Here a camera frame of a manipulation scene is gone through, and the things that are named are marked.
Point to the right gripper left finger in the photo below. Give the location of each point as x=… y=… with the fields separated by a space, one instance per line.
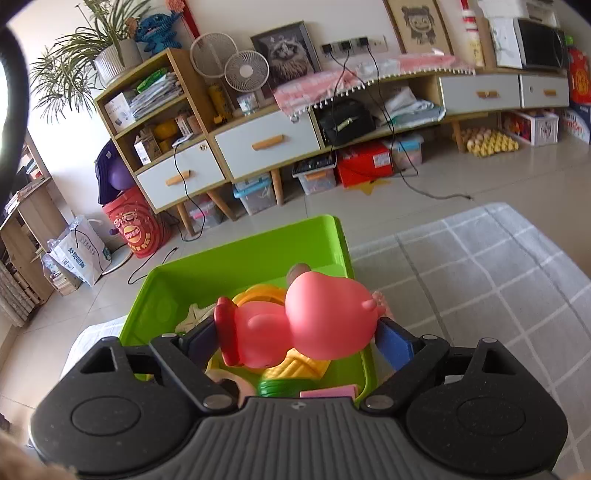
x=200 y=343

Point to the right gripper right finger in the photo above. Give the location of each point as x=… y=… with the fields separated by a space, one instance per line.
x=396 y=344

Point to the white starfish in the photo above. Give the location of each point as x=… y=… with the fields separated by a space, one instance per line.
x=195 y=315

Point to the yellow plastic cup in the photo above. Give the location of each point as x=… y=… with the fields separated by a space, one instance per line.
x=219 y=373

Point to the pink pig toy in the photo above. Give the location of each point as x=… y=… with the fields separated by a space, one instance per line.
x=323 y=317

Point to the orange pumpkin mould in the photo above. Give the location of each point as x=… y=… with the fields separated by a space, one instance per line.
x=261 y=293

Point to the yellow corn toy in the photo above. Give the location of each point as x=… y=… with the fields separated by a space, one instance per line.
x=298 y=366

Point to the green plastic cookie box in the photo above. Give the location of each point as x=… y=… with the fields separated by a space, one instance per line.
x=227 y=270

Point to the pink flat block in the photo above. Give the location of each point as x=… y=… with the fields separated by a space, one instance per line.
x=350 y=391

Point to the grey checked cloth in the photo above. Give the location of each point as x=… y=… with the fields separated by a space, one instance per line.
x=501 y=389

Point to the red printed bucket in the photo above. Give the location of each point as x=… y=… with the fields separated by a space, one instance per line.
x=131 y=215

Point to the white paper bag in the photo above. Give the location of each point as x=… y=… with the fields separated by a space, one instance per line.
x=81 y=251

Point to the clear storage bin blue lid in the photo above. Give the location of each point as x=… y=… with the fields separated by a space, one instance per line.
x=256 y=193

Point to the red box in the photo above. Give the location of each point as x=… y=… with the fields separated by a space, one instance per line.
x=364 y=162

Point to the long wooden tv cabinet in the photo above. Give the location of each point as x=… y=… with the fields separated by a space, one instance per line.
x=269 y=141

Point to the yellow egg tray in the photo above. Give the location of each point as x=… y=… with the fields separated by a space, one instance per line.
x=485 y=142

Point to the wooden shelf cabinet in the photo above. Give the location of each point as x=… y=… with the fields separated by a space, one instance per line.
x=170 y=152

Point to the black bag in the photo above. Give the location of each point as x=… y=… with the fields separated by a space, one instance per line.
x=345 y=121

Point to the pink tasselled cloth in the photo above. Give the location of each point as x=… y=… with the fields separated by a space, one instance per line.
x=320 y=89

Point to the white desk fan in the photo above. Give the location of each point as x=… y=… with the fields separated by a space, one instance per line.
x=247 y=72

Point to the potted green plant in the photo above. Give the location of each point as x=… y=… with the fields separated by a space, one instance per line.
x=64 y=75

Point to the framed cat picture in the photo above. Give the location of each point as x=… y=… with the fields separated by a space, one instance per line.
x=289 y=51

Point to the blue stitch plush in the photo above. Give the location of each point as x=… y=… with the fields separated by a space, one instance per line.
x=156 y=32

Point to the framed cartoon girl picture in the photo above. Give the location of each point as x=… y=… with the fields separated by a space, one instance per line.
x=419 y=26

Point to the microwave oven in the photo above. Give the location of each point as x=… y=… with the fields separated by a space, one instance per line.
x=525 y=44

